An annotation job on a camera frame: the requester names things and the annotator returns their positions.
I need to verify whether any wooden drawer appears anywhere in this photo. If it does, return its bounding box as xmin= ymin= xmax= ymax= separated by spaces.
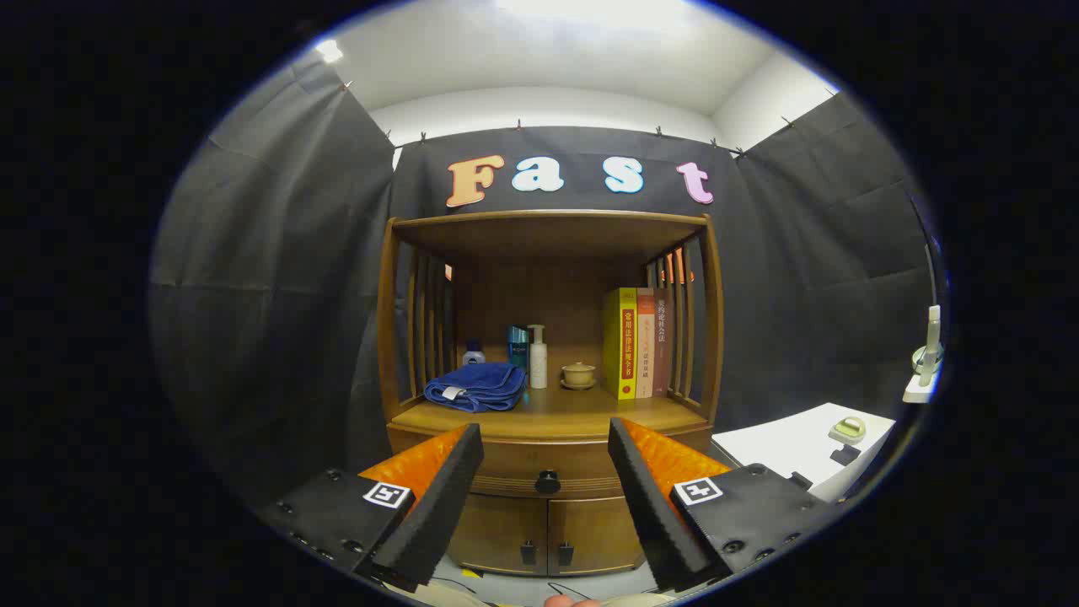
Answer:
xmin=389 ymin=434 xmax=716 ymax=500

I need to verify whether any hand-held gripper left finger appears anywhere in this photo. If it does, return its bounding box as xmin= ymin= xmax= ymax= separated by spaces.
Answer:
xmin=257 ymin=423 xmax=485 ymax=593

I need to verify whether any white stand device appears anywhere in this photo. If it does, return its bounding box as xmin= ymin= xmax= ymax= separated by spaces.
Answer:
xmin=902 ymin=305 xmax=943 ymax=404

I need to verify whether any white side cabinet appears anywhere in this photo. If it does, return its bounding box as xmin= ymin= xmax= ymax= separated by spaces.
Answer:
xmin=711 ymin=403 xmax=897 ymax=504

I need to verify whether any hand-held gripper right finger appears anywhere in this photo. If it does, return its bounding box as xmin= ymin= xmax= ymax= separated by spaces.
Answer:
xmin=607 ymin=416 xmax=835 ymax=593

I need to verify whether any wooden cabinet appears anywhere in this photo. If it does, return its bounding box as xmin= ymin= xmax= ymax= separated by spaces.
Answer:
xmin=377 ymin=209 xmax=726 ymax=578

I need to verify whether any thick yellow book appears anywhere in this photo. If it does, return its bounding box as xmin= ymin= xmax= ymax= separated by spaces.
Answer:
xmin=603 ymin=287 xmax=639 ymax=400

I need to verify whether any brown book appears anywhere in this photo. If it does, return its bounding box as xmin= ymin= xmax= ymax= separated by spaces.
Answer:
xmin=653 ymin=287 xmax=674 ymax=397

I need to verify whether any blue folded towel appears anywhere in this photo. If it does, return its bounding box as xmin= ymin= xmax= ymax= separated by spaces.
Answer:
xmin=424 ymin=362 xmax=528 ymax=413

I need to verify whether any orange and white book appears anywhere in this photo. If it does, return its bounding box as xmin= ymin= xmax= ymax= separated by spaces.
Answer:
xmin=636 ymin=287 xmax=657 ymax=399

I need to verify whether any white pump bottle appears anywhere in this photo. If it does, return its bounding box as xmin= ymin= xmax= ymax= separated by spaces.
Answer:
xmin=528 ymin=325 xmax=549 ymax=389

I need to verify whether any wooden countertop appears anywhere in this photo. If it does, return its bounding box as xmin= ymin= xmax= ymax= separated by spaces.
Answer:
xmin=390 ymin=384 xmax=709 ymax=441

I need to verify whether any wooden cabinet door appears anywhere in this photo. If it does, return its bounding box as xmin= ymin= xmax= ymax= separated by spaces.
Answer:
xmin=548 ymin=497 xmax=646 ymax=574
xmin=447 ymin=493 xmax=549 ymax=576

